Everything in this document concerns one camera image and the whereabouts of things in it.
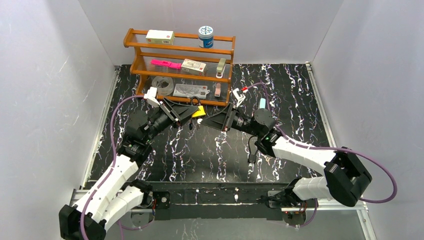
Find yellow padlock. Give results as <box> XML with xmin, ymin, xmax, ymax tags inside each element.
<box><xmin>190</xmin><ymin>96</ymin><xmax>206</xmax><ymax>118</ymax></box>

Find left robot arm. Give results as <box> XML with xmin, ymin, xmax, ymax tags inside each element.
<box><xmin>58</xmin><ymin>97</ymin><xmax>199</xmax><ymax>240</ymax></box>

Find flat packaged card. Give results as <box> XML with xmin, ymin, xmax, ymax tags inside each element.
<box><xmin>172</xmin><ymin>83</ymin><xmax>210</xmax><ymax>99</ymax></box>

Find clear tape roll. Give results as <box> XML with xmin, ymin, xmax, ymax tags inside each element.
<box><xmin>151</xmin><ymin>76</ymin><xmax>174</xmax><ymax>96</ymax></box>

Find white blue stapler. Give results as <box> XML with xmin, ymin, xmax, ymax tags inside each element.
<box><xmin>258</xmin><ymin>98</ymin><xmax>267</xmax><ymax>109</ymax></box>

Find wooden three-tier shelf rack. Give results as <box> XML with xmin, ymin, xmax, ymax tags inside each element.
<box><xmin>123</xmin><ymin>28</ymin><xmax>236</xmax><ymax>106</ymax></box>

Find white box middle shelf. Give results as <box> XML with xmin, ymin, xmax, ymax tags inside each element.
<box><xmin>180</xmin><ymin>59</ymin><xmax>207</xmax><ymax>76</ymax></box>

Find white box shelf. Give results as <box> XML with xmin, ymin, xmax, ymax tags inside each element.
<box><xmin>145</xmin><ymin>29</ymin><xmax>175</xmax><ymax>45</ymax></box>
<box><xmin>180</xmin><ymin>59</ymin><xmax>207</xmax><ymax>76</ymax></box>

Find pink flat tool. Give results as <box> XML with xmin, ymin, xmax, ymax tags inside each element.
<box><xmin>150</xmin><ymin>59</ymin><xmax>182</xmax><ymax>70</ymax></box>

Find beige small stapler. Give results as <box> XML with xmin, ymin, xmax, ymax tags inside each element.
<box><xmin>215</xmin><ymin>58</ymin><xmax>227</xmax><ymax>79</ymax></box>

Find white box top shelf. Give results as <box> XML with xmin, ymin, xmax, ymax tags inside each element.
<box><xmin>145</xmin><ymin>29</ymin><xmax>175</xmax><ymax>45</ymax></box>

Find blue round jar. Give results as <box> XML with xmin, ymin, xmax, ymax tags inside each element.
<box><xmin>197</xmin><ymin>25</ymin><xmax>214</xmax><ymax>49</ymax></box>

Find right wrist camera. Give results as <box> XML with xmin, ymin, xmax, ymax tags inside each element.
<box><xmin>232</xmin><ymin>87</ymin><xmax>247</xmax><ymax>108</ymax></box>

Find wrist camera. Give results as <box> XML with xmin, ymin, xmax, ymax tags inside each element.
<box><xmin>143</xmin><ymin>86</ymin><xmax>160</xmax><ymax>108</ymax></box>
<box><xmin>232</xmin><ymin>87</ymin><xmax>247</xmax><ymax>108</ymax></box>

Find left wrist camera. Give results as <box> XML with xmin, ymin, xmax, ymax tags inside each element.
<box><xmin>143</xmin><ymin>86</ymin><xmax>160</xmax><ymax>108</ymax></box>

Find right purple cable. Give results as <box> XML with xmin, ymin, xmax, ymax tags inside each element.
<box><xmin>243</xmin><ymin>82</ymin><xmax>398</xmax><ymax>229</ymax></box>

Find purple cable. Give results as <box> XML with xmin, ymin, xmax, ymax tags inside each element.
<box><xmin>79</xmin><ymin>95</ymin><xmax>147</xmax><ymax>240</ymax></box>
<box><xmin>243</xmin><ymin>82</ymin><xmax>398</xmax><ymax>229</ymax></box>

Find black cable loop lock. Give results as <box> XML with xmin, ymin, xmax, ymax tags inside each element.
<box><xmin>247</xmin><ymin>135</ymin><xmax>259</xmax><ymax>164</ymax></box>

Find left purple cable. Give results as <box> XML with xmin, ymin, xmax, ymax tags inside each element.
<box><xmin>79</xmin><ymin>95</ymin><xmax>147</xmax><ymax>240</ymax></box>

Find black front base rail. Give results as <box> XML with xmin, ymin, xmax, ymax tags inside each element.
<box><xmin>109</xmin><ymin>180</ymin><xmax>342</xmax><ymax>221</ymax></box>

